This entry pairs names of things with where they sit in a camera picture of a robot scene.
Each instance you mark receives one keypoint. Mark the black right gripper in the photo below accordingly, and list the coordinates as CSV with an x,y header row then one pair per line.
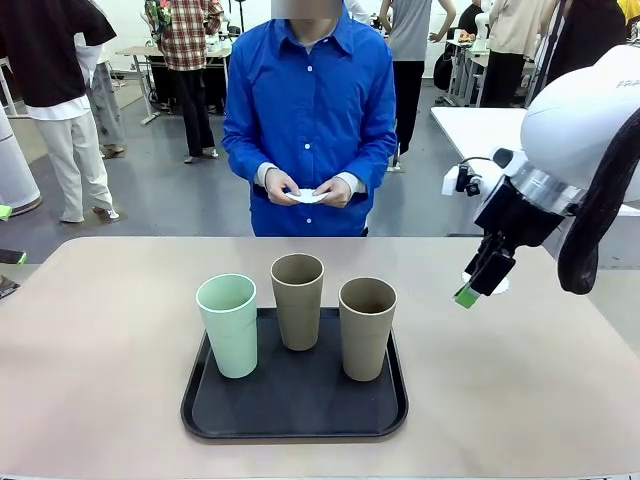
x,y
520,215

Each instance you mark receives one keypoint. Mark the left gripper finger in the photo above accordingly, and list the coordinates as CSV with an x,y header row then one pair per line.
x,y
4,212
10,257

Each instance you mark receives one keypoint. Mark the brown plastic cup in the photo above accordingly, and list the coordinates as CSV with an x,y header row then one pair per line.
x,y
299,320
367,350

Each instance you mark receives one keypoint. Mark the white scalloped paper coaster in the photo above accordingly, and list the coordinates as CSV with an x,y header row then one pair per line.
x,y
307,196
504,286

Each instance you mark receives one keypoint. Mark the mint green plastic cup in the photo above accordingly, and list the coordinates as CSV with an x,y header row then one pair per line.
x,y
230,340

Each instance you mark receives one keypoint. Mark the person's right forearm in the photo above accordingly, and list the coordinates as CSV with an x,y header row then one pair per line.
x,y
245,165

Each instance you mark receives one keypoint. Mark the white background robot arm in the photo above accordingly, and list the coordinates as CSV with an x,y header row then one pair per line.
x,y
481,25

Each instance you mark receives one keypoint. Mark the person's left forearm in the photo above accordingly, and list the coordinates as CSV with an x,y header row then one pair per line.
x,y
370,175

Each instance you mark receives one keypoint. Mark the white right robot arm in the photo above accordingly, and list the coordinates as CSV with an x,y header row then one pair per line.
x,y
575,120

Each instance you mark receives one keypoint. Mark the person's left hand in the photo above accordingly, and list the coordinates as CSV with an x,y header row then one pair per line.
x,y
337,195

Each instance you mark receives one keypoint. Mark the person's right hand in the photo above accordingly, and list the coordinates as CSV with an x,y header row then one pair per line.
x,y
282,190

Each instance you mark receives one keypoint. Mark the white air purifier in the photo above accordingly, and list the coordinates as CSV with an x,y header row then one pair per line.
x,y
15,170

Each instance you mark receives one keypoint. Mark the white folding table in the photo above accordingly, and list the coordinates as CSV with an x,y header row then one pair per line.
x,y
465,130

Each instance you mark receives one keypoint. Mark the person in grey trousers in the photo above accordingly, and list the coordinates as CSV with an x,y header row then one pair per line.
x,y
107,110

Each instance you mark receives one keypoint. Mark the person in black tee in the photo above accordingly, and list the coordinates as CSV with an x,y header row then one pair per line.
x,y
45,50

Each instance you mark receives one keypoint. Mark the grey background desk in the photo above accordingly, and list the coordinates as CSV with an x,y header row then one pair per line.
x,y
475,60

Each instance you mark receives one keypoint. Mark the beige background desk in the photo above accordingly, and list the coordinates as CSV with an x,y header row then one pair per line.
x,y
137,51

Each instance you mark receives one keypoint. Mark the black stand pole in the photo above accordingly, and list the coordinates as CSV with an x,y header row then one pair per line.
x,y
550,45

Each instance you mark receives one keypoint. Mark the person in blue shirt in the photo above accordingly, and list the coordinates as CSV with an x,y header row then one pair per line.
x,y
310,125

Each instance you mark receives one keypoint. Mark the person in beige top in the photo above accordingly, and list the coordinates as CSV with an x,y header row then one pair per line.
x,y
515,25

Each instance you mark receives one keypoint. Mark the black plastic tray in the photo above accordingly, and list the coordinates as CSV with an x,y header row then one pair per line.
x,y
300,400

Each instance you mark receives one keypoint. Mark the seated person in black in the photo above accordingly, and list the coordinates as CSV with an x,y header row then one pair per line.
x,y
470,20

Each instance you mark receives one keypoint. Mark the person in grey top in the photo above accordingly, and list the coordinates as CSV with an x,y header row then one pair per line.
x,y
410,30

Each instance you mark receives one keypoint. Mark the person in black coat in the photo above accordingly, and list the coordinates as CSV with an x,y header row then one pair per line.
x,y
585,30

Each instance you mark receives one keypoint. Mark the person in plaid shirt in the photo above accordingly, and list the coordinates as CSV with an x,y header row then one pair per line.
x,y
185,40

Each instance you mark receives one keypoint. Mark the person in yellow top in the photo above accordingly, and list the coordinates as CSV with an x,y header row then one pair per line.
x,y
631,7

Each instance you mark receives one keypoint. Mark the white mounted wrist camera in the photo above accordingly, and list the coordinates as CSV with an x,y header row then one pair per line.
x,y
462,180

